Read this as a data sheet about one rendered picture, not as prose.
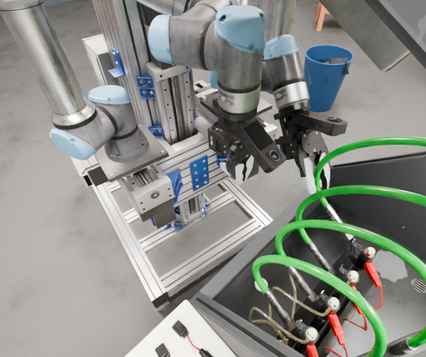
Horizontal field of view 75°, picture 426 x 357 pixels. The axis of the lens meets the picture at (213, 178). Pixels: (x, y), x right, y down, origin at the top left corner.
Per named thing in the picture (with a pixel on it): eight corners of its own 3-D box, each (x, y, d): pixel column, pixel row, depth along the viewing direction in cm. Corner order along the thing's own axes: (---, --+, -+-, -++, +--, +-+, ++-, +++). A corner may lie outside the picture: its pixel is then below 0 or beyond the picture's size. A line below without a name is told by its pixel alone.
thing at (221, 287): (314, 197, 113) (324, 170, 101) (323, 203, 110) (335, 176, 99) (202, 310, 85) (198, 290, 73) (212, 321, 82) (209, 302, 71)
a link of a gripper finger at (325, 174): (317, 188, 70) (304, 154, 69) (337, 186, 65) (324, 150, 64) (309, 193, 69) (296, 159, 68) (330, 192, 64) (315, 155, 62)
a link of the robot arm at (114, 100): (144, 120, 95) (134, 83, 85) (120, 143, 86) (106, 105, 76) (116, 112, 98) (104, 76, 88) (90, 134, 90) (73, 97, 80)
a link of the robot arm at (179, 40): (180, 45, 56) (230, 53, 53) (149, 69, 49) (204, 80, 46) (174, 1, 50) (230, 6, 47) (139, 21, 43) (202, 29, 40)
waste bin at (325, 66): (350, 107, 293) (371, 52, 251) (321, 122, 276) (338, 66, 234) (313, 88, 321) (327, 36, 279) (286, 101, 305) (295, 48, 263)
